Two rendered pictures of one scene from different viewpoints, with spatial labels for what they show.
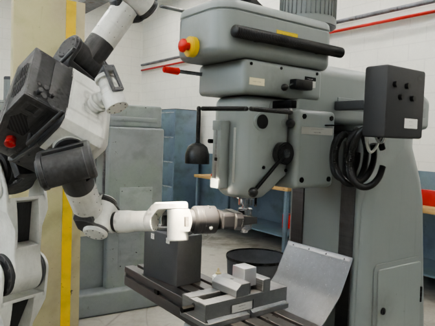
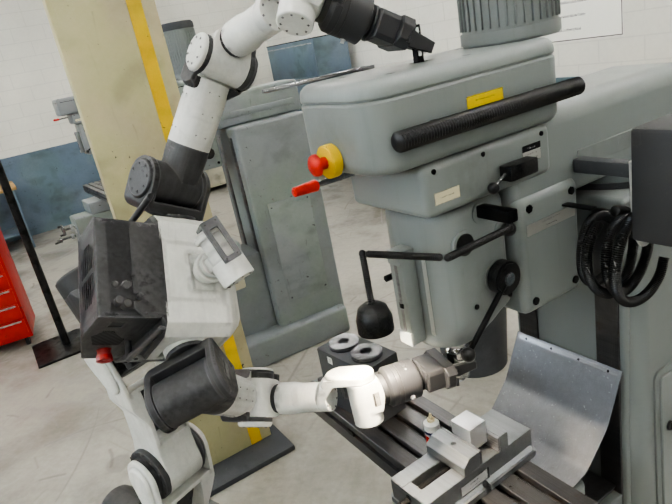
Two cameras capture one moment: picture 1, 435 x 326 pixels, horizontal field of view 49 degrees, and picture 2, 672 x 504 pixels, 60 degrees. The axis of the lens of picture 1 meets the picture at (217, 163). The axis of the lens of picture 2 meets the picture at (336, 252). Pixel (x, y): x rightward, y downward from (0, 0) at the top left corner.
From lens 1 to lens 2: 0.60 m
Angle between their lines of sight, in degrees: 18
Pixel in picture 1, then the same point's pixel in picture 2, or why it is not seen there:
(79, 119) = (189, 311)
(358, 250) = (629, 360)
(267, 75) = (461, 177)
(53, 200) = not seen: hidden behind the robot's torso
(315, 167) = (554, 272)
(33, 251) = (182, 437)
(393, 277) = not seen: outside the picture
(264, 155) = (475, 289)
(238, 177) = (441, 329)
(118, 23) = (204, 116)
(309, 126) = (538, 219)
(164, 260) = not seen: hidden behind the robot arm
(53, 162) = (170, 399)
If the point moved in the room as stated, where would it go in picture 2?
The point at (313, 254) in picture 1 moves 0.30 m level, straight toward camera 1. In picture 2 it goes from (559, 357) to (569, 431)
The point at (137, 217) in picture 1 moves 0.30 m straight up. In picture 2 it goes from (306, 397) to (277, 273)
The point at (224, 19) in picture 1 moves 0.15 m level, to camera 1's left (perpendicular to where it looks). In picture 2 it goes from (377, 120) to (286, 136)
